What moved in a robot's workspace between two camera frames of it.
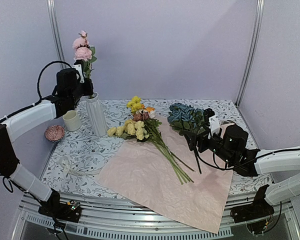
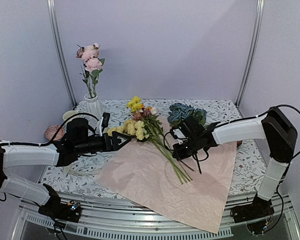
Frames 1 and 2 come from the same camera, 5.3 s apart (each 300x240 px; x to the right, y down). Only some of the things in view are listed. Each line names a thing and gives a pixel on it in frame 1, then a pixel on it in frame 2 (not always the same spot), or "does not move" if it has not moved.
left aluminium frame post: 57,31 does not move
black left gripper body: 77,93 to 85,147
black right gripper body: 225,155 to 192,148
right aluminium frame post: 252,52 does not move
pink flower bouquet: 143,127 does not move
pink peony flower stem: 83,52 to 93,64
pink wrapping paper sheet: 139,169 does not move
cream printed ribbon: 65,163 does not move
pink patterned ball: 55,133 does not move
